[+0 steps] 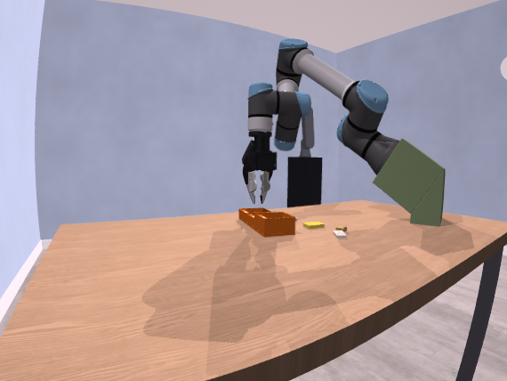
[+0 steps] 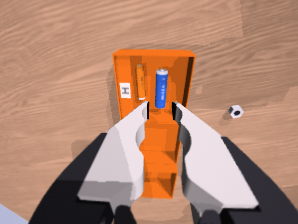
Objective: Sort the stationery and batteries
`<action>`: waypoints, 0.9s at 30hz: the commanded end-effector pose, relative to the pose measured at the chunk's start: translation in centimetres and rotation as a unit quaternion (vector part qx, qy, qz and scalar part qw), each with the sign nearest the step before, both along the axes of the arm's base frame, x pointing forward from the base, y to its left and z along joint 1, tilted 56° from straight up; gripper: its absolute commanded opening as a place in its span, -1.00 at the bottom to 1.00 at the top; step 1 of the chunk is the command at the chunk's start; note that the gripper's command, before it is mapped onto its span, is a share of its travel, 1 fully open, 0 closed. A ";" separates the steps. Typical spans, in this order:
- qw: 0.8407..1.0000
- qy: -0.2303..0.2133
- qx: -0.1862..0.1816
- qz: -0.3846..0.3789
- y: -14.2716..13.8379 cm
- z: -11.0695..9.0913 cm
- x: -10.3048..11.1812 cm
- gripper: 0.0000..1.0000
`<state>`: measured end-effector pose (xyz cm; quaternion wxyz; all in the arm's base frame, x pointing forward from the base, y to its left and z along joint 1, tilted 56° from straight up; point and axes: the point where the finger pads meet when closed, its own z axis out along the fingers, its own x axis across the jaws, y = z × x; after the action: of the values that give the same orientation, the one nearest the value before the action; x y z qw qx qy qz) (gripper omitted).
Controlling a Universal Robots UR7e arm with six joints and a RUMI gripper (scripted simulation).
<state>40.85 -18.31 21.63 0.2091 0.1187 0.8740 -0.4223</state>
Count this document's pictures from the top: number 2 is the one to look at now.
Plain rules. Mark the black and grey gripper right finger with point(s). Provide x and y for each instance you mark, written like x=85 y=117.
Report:
x=219 y=176

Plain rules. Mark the blue aa battery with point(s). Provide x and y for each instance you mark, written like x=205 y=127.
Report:
x=161 y=88

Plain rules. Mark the white hex nut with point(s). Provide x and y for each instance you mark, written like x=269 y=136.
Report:
x=235 y=111

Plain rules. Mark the orange battery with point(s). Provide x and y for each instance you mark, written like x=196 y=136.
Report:
x=140 y=80

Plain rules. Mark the orange rack of bins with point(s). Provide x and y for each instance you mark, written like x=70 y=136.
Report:
x=161 y=146

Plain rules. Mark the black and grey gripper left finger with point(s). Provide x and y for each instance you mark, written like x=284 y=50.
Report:
x=109 y=172

